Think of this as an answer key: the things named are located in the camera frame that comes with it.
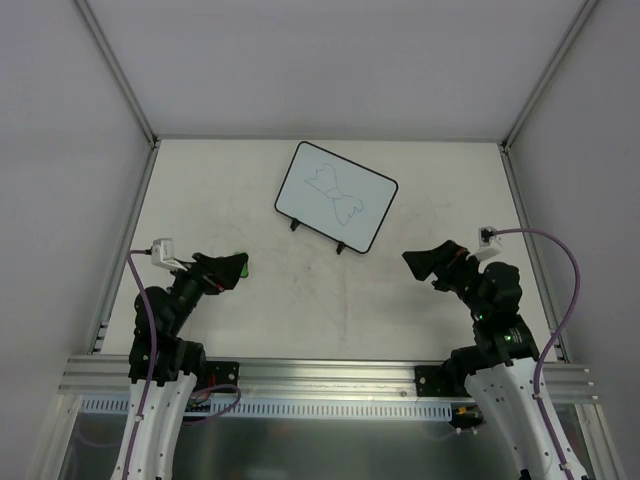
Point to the right aluminium frame profile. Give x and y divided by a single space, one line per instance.
534 100

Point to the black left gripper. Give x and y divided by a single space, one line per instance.
204 273

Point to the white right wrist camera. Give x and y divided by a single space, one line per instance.
489 244

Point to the left aluminium frame profile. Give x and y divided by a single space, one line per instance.
117 263

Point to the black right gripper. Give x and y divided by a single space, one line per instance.
454 265

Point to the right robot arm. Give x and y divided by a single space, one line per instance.
502 371

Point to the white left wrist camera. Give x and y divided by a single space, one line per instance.
162 255

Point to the aluminium front rail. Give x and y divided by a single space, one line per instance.
267 378

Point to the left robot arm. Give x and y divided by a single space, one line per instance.
164 369

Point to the aluminium frame profile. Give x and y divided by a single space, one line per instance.
117 263
534 100

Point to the white slotted cable duct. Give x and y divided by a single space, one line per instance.
292 409

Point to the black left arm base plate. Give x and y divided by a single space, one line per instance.
217 373

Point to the white board with black frame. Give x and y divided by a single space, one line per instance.
335 197

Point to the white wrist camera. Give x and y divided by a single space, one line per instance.
489 244
162 255

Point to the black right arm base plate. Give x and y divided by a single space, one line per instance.
443 381

